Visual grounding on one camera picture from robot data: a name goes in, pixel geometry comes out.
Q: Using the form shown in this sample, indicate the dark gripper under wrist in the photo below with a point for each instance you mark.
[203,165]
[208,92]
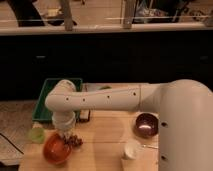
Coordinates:
[65,134]

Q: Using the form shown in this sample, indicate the purple grape bunch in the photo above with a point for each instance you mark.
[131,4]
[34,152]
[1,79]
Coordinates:
[74,141]

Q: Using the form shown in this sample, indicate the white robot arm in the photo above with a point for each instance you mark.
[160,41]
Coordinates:
[185,109]

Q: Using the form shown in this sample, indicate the red bowl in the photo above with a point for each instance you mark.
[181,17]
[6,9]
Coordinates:
[56,150]

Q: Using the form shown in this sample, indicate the dark purple bowl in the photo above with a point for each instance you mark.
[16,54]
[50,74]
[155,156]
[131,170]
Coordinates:
[146,125]

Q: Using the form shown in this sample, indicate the small dark box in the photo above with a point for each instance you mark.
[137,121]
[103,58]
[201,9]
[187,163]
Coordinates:
[84,115]

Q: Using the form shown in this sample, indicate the small green cup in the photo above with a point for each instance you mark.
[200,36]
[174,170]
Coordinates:
[36,135]

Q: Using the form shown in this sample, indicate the green plastic tray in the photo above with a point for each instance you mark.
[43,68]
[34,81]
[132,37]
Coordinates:
[41,113]

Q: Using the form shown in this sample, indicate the white cup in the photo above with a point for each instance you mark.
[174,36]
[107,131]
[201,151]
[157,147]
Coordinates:
[132,149]

